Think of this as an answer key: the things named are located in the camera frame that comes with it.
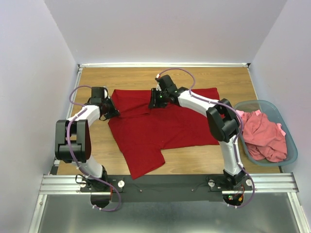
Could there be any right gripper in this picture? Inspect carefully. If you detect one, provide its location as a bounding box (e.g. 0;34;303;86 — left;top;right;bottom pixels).
146;88;168;109

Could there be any dark red t-shirt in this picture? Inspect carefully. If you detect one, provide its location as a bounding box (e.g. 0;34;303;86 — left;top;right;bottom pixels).
108;89;219;179

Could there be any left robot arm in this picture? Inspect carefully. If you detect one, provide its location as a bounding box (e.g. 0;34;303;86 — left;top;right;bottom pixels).
55;85;120;192

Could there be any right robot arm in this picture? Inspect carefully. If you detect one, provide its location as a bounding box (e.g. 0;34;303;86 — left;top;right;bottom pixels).
148;74;246;190

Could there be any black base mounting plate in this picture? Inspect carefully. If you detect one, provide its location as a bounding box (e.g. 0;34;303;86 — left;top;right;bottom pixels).
76;174;253;205

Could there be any translucent blue laundry basket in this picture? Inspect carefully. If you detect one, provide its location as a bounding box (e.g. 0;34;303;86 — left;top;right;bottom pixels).
234;100;298;166

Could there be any pink t-shirt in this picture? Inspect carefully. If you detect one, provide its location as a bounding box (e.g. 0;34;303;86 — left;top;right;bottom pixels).
237;110;287;163

